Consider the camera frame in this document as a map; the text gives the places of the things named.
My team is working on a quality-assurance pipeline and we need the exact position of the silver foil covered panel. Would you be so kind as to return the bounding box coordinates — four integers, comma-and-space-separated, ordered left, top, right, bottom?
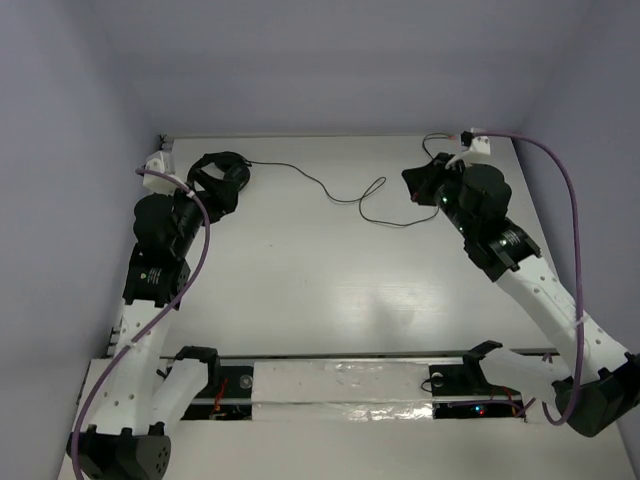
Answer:
251, 360, 433, 422

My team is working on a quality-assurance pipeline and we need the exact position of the thin black headphone cable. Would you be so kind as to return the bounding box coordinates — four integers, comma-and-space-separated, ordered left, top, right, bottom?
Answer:
243, 132, 459, 228

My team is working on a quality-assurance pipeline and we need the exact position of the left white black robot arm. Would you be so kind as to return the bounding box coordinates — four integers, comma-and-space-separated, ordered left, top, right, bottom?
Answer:
67, 170, 250, 479

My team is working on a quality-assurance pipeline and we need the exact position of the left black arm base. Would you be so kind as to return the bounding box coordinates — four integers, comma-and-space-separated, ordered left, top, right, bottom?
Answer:
174, 346, 254, 421

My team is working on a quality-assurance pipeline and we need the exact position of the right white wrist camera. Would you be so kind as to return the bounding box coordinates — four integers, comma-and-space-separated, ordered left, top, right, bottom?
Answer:
445, 129, 491, 169

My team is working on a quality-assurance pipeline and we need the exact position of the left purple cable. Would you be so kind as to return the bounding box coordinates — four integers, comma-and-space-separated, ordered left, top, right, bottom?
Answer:
67, 168, 211, 480

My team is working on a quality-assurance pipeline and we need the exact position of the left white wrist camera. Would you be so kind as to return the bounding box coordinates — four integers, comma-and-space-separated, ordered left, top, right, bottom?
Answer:
143, 150, 185, 195

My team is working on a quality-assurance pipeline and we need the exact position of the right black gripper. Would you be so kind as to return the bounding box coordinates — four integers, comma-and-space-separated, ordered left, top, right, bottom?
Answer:
401, 151, 476, 236

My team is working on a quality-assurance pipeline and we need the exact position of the black over-ear headphones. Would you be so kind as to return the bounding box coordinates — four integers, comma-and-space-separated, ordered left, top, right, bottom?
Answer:
186, 151, 252, 211

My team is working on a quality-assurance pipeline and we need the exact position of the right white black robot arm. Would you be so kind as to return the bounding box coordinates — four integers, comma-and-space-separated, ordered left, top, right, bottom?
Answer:
402, 153, 639, 437

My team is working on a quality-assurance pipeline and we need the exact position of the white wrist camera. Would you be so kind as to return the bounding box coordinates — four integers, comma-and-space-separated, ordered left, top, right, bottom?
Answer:
143, 150, 185, 195
445, 129, 491, 169

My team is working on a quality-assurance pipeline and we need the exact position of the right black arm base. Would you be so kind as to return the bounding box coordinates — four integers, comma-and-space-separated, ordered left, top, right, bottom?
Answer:
420, 341, 524, 420

